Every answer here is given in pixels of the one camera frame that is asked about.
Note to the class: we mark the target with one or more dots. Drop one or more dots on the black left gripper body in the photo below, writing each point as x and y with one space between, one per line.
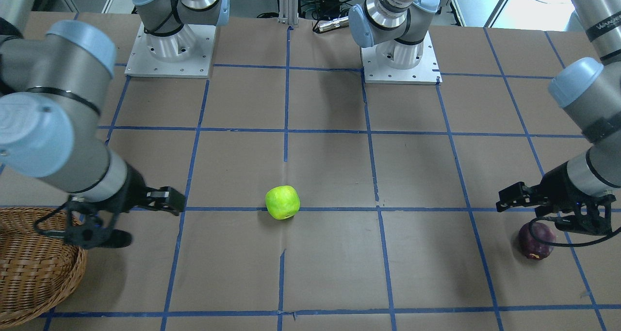
564 185

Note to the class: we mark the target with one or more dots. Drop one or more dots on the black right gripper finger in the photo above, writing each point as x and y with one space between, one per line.
117 239

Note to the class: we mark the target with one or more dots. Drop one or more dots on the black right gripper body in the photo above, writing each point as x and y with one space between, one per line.
130 191

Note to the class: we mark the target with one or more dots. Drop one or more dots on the dark red apple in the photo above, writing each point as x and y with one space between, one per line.
531 248

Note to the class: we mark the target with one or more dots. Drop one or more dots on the green apple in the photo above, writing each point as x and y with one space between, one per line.
282 202

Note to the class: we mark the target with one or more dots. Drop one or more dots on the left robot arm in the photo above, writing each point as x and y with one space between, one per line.
588 90

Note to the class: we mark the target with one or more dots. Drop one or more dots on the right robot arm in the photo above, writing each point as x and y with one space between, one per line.
52 95

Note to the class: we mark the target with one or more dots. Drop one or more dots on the wicker basket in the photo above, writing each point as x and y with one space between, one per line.
36 272

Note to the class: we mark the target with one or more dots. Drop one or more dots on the silver connector on floor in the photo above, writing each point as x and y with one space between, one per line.
335 24

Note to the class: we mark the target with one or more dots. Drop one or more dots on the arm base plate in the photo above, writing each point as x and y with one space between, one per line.
187 54
395 63

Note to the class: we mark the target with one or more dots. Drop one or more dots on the aluminium frame post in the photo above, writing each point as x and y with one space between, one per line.
288 12

